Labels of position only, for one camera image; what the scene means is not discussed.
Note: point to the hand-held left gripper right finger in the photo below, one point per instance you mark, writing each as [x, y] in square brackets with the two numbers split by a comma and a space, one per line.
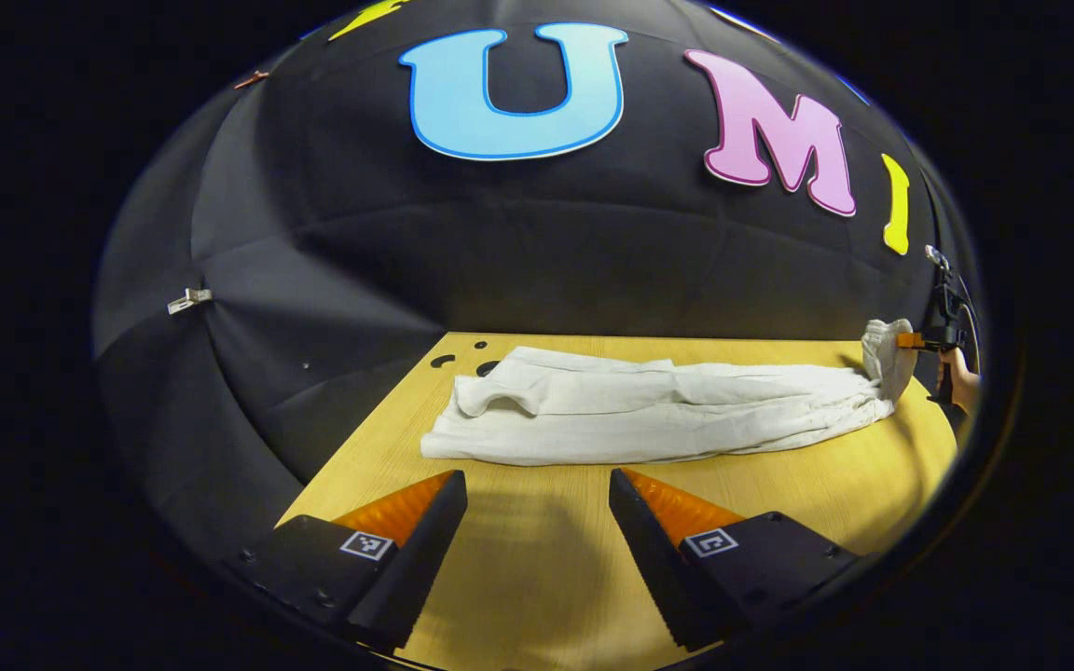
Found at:
[654, 568]

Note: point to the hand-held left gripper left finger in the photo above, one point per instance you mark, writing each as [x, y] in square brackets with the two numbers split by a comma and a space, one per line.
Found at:
[420, 568]

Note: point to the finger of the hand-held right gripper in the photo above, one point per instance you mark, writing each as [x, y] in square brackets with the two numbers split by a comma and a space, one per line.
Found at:
[917, 341]

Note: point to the white jeans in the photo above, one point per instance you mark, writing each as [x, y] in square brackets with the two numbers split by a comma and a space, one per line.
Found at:
[640, 415]

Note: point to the black backdrop cloth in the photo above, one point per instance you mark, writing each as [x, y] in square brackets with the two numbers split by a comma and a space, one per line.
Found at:
[500, 252]

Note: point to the metal clip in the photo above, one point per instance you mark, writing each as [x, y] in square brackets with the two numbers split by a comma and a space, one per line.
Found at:
[189, 300]

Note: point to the red clip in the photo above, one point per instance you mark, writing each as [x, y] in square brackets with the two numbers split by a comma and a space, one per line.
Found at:
[251, 79]

